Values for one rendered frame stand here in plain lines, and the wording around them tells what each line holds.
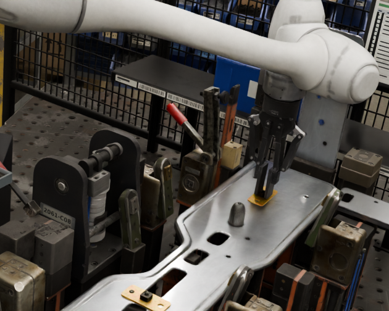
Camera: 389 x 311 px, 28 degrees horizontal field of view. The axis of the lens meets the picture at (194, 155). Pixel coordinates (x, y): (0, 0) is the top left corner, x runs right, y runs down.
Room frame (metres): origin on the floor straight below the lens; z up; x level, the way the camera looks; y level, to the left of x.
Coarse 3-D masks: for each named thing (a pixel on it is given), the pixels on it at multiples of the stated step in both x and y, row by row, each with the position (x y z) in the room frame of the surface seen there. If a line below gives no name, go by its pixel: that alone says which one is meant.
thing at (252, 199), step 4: (264, 188) 1.54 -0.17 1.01; (260, 192) 1.50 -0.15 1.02; (264, 192) 1.51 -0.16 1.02; (276, 192) 1.53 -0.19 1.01; (252, 196) 1.49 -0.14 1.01; (256, 196) 1.49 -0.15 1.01; (260, 196) 1.50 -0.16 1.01; (272, 196) 1.50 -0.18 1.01; (248, 200) 1.47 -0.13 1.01; (252, 200) 1.47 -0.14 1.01; (256, 200) 1.48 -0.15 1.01; (260, 200) 1.48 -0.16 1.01; (264, 200) 1.48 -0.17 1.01; (268, 200) 1.49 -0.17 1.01; (260, 204) 1.46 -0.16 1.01; (264, 204) 1.47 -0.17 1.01
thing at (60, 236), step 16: (32, 224) 1.16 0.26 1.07; (48, 224) 1.16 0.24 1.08; (64, 224) 1.17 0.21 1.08; (48, 240) 1.11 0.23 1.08; (64, 240) 1.13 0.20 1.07; (48, 256) 1.10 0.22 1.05; (64, 256) 1.13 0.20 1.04; (48, 272) 1.10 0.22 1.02; (64, 272) 1.13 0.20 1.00; (48, 288) 1.10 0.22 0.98; (64, 288) 1.14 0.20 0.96; (48, 304) 1.11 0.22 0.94
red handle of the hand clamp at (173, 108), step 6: (168, 108) 1.61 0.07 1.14; (174, 108) 1.61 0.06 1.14; (174, 114) 1.60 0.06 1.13; (180, 114) 1.60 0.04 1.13; (180, 120) 1.60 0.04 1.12; (186, 120) 1.60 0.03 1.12; (186, 126) 1.59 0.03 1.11; (192, 126) 1.60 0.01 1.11; (186, 132) 1.59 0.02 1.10; (192, 132) 1.58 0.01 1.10; (192, 138) 1.58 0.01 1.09; (198, 138) 1.58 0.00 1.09; (198, 144) 1.57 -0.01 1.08
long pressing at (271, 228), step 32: (224, 192) 1.52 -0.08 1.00; (288, 192) 1.56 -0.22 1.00; (320, 192) 1.59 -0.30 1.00; (192, 224) 1.36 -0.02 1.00; (224, 224) 1.38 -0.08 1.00; (256, 224) 1.40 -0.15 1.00; (288, 224) 1.42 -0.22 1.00; (224, 256) 1.26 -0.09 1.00; (256, 256) 1.28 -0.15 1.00; (96, 288) 1.09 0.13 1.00; (192, 288) 1.14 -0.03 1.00; (224, 288) 1.16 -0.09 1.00
